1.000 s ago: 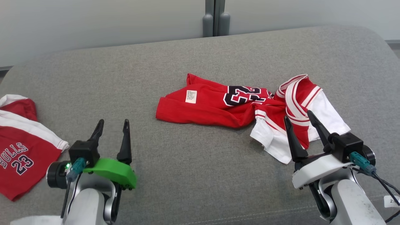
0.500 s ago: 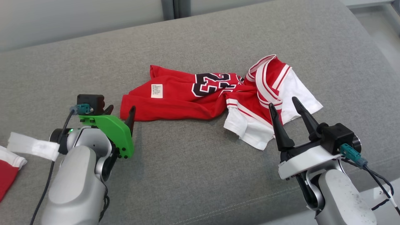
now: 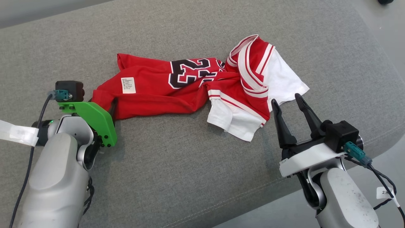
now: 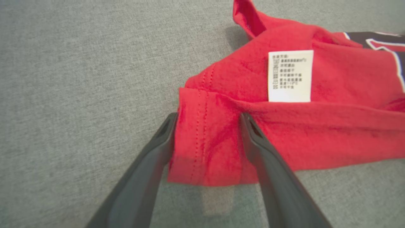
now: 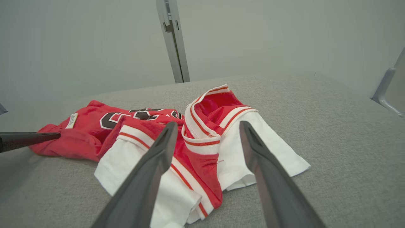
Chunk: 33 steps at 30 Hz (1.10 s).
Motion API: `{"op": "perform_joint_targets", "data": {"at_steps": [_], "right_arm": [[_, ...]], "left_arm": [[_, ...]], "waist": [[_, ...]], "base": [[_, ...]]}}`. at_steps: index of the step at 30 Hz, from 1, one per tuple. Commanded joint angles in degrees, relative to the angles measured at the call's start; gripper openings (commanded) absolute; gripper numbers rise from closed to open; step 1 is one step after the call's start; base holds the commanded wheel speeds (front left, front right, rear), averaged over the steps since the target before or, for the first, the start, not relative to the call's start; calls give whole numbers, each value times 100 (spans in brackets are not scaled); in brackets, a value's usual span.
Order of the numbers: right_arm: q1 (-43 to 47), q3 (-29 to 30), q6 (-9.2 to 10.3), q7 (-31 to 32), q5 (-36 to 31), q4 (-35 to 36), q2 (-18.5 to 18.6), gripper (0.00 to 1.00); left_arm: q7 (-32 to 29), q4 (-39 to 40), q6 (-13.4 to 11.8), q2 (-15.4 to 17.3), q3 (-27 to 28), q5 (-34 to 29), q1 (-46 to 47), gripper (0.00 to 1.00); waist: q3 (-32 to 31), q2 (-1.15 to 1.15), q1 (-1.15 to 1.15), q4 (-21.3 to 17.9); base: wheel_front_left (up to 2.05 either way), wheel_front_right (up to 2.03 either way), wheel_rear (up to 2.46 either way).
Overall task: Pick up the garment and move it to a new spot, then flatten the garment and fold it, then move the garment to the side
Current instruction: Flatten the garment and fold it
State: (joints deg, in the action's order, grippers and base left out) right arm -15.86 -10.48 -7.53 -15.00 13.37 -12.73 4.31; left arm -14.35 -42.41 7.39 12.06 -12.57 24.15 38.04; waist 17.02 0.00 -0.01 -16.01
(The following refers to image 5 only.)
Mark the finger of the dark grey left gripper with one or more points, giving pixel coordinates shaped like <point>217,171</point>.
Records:
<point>19,141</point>

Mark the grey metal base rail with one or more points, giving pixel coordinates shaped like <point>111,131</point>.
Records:
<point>384,85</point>

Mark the red jersey top white sleeves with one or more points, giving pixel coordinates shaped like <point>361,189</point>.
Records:
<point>202,167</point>

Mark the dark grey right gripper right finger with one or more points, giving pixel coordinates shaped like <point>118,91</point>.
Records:
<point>278,196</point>

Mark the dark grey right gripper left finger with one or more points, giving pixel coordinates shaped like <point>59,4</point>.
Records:
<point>136,196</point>

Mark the grey metal partition post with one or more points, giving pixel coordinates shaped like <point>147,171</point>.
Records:
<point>177,57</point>

